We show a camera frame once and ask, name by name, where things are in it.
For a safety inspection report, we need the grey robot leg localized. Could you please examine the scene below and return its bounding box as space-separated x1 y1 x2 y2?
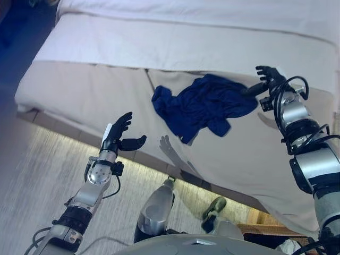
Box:
200 197 244 241
132 176 176 244

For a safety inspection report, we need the dark navy black garment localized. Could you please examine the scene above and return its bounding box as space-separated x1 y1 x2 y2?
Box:
244 233 293 250

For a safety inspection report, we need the grey bed base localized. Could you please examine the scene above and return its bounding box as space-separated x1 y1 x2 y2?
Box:
15 106 269 213

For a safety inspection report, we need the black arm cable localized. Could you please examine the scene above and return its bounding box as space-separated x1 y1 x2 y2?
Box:
273 76 340 155
102 174 122 200

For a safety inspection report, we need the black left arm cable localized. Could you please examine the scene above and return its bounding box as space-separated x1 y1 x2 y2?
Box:
102 174 122 200

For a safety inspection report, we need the grey striped area rug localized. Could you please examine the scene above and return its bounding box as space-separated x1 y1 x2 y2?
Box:
0 106 240 255

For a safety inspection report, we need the cream blanket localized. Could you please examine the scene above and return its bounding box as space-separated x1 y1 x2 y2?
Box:
33 12 337 94

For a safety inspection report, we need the brown wicker basket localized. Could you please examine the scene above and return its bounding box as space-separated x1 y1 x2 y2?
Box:
236 207 319 255

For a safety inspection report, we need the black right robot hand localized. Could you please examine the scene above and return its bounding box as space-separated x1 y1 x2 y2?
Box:
243 65 287 97

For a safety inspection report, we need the grey right robot leg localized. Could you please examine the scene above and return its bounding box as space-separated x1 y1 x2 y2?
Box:
200 197 244 241

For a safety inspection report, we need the grey robot torso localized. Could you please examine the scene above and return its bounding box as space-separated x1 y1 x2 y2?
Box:
111 233 287 255

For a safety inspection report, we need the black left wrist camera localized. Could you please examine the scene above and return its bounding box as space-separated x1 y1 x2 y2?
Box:
113 161 125 176

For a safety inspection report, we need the white shirt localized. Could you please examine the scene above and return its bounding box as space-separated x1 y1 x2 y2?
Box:
276 238 302 254

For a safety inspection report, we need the white duvet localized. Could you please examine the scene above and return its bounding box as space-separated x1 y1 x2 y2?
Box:
54 0 340 45

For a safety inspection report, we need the grey left robot leg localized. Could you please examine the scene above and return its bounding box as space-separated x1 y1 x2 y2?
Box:
132 176 176 244

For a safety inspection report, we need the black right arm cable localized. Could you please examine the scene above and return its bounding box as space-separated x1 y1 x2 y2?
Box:
273 76 340 155

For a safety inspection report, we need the blue shirt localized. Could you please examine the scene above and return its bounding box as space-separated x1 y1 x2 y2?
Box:
151 73 259 145

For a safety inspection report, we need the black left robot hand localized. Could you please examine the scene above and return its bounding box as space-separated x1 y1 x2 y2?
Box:
99 111 147 154

